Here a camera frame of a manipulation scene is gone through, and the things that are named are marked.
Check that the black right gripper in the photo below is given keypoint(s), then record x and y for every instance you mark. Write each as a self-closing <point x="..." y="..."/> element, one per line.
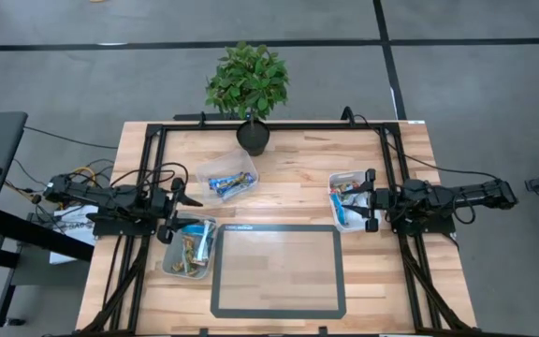
<point x="377" y="201"/>

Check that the brown granola bar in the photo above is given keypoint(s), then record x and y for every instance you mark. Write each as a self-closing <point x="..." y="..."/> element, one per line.
<point x="185" y="268"/>

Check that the white paper box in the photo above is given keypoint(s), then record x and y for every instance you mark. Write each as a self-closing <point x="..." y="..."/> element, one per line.
<point x="70" y="243"/>

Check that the orange green granola bar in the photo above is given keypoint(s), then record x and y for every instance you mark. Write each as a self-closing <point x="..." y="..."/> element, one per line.
<point x="189" y="248"/>

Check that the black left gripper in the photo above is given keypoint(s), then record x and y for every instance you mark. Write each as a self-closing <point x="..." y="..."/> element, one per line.
<point x="174" y="210"/>

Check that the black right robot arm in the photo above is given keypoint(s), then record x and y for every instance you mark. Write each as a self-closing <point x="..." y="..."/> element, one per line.
<point x="461" y="194"/>

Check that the clear plastic bin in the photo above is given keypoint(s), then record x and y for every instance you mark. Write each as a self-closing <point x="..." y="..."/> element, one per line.
<point x="206" y="192"/>

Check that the silver grey granola bar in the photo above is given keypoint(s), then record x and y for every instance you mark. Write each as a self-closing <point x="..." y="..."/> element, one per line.
<point x="357" y="199"/>

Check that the green tree in black pot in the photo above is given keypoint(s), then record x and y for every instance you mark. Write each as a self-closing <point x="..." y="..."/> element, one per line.
<point x="251" y="84"/>

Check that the blue white granola bar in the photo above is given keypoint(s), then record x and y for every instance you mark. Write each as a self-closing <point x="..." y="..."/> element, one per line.
<point x="227" y="189"/>

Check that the pale grey plastic bin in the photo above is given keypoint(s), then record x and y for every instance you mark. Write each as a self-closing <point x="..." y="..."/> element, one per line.
<point x="171" y="262"/>

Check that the black aluminium frame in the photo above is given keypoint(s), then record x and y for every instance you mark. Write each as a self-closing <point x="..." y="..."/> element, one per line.
<point x="274" y="126"/>

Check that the white plastic bin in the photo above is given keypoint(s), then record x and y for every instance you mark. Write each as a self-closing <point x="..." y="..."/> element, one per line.
<point x="337" y="224"/>

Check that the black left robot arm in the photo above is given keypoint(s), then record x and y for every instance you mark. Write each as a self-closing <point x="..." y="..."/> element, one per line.
<point x="110" y="199"/>

